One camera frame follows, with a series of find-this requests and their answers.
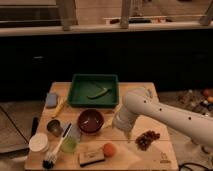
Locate red orange apple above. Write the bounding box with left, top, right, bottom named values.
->
left=103, top=143, right=117, bottom=157

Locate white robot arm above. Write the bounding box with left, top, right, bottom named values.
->
left=112, top=87, right=213, bottom=148

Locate bunch of dark grapes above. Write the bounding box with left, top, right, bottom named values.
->
left=135, top=130, right=160, bottom=151

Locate dark red bowl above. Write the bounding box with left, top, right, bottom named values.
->
left=77, top=109, right=104, bottom=135

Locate brown rectangular block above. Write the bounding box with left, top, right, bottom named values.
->
left=78, top=148, right=105, bottom=167

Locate green pea pod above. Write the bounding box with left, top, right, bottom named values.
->
left=87, top=87, right=110, bottom=99

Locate green plastic cup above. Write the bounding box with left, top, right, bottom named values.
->
left=61, top=136, right=77, bottom=153

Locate green plastic tray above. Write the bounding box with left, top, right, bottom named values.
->
left=67, top=74, right=119, bottom=108

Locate yellow banana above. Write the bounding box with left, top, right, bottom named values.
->
left=51, top=98, right=67, bottom=118

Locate small metal cup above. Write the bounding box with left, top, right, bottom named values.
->
left=47, top=119, right=63, bottom=137

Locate blue sponge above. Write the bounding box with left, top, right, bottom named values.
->
left=45, top=93, right=58, bottom=108

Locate black marker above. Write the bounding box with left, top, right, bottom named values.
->
left=31, top=117, right=38, bottom=137

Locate black handled knife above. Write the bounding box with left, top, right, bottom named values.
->
left=62, top=123, right=81, bottom=142

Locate black cable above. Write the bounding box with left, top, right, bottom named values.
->
left=177, top=161, right=211, bottom=171

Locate white handled dish brush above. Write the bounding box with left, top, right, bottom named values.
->
left=42, top=134, right=66, bottom=169

